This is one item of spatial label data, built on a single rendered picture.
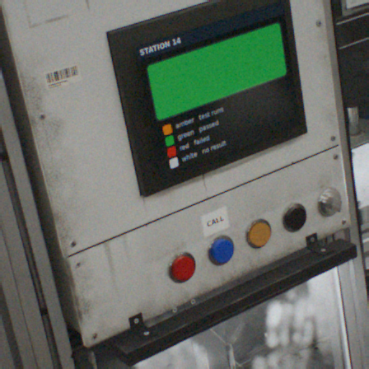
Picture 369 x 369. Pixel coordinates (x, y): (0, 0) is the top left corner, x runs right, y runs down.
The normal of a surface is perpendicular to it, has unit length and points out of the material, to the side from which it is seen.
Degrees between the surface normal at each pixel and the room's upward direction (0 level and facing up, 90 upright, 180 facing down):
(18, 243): 90
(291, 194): 90
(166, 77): 90
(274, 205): 90
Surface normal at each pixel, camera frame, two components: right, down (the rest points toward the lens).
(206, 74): 0.53, 0.22
